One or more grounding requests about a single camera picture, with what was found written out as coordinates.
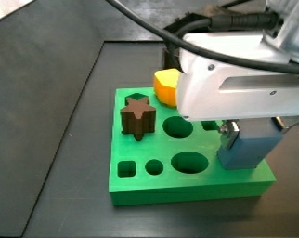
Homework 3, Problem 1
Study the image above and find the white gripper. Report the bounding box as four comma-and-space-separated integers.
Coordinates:
177, 32, 299, 150

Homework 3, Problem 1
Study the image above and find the blue rectangular block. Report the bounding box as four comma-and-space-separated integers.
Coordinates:
218, 118, 283, 170

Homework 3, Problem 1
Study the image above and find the green shape sorter board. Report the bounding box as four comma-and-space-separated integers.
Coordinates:
110, 87, 275, 205

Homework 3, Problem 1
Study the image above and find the yellow orange wedge block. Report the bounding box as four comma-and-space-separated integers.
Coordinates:
154, 69, 181, 107

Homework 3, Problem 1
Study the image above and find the brown star block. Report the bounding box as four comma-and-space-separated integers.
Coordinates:
120, 97, 157, 141

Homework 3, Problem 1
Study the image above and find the black curved block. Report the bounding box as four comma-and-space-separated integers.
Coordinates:
163, 47, 182, 70

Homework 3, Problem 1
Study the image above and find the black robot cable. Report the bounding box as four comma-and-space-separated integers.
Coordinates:
106, 0, 299, 75

